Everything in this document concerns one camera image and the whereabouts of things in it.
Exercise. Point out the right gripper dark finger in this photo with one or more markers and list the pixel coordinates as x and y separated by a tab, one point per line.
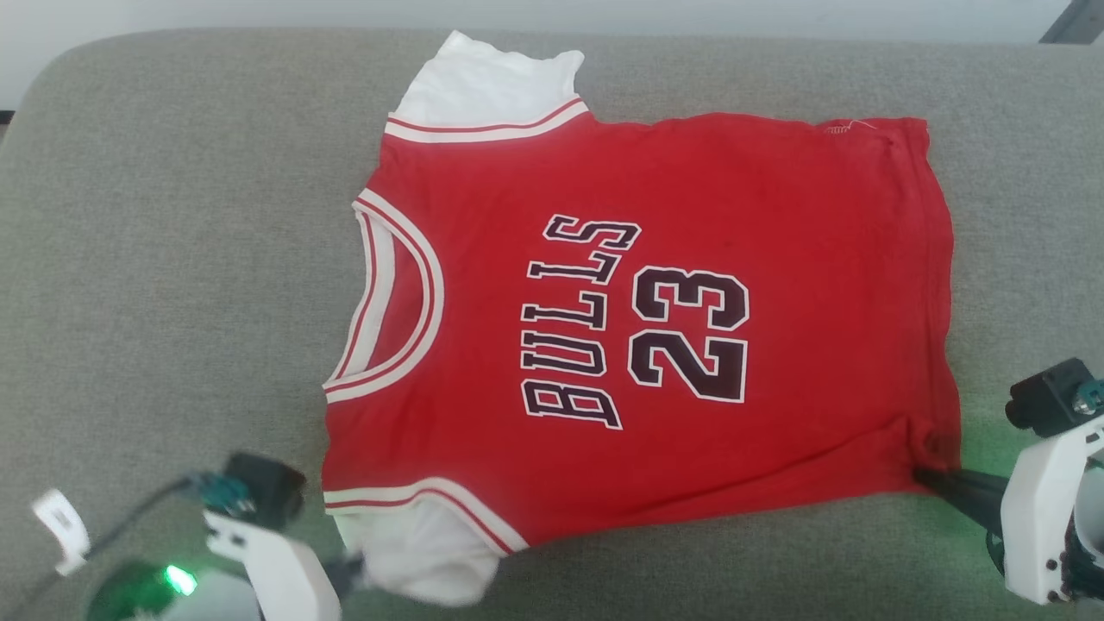
970	496

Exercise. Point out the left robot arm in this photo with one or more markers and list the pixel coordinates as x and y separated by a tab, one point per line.
155	595

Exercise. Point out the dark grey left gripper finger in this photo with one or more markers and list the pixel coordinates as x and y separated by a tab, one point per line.
347	576

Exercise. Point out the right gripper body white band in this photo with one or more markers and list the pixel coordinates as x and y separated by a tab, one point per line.
1039	517

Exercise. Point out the grey metal bar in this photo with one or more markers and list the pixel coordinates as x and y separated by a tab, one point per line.
1078	24

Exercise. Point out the red Bulls 23 jersey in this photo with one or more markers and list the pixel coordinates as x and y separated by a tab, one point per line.
690	216

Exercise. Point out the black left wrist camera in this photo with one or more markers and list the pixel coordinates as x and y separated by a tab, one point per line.
272	487

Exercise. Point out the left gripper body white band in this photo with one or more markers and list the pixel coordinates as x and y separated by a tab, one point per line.
280	569

